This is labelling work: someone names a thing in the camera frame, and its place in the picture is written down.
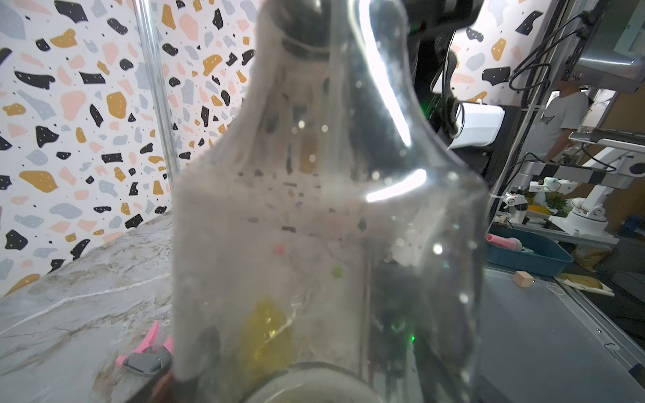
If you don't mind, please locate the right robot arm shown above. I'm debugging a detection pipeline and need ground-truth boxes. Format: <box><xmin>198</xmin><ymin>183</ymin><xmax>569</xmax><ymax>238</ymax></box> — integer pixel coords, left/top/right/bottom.
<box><xmin>403</xmin><ymin>1</ymin><xmax>483</xmax><ymax>145</ymax></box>

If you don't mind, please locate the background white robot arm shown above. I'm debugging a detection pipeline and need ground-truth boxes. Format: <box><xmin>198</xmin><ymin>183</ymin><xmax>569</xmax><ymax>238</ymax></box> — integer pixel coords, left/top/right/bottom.
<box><xmin>509</xmin><ymin>128</ymin><xmax>644</xmax><ymax>246</ymax></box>

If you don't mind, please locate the yellow spray bottle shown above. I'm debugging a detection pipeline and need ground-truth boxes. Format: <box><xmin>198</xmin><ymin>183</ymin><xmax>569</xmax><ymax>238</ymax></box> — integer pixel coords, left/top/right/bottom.
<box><xmin>237</xmin><ymin>298</ymin><xmax>294</xmax><ymax>386</ymax></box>

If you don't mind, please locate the pink grey spray nozzle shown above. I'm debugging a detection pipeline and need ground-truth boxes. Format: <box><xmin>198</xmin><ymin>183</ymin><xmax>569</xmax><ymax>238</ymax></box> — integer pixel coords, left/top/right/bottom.
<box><xmin>115</xmin><ymin>321</ymin><xmax>174</xmax><ymax>377</ymax></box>

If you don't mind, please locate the small wooden block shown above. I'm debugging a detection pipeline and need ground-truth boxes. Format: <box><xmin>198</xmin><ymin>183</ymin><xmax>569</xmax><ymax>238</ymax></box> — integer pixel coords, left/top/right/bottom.
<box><xmin>512</xmin><ymin>270</ymin><xmax>535</xmax><ymax>288</ymax></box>

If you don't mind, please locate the teal plastic tray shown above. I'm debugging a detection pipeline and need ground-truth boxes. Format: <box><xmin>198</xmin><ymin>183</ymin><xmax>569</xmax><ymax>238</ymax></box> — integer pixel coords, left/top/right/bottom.
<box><xmin>486</xmin><ymin>226</ymin><xmax>574</xmax><ymax>277</ymax></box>

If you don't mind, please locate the person in white shirt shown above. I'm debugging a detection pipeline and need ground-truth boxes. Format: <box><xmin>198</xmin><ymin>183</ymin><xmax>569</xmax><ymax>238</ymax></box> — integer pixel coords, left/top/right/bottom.
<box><xmin>520</xmin><ymin>81</ymin><xmax>590</xmax><ymax>161</ymax></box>

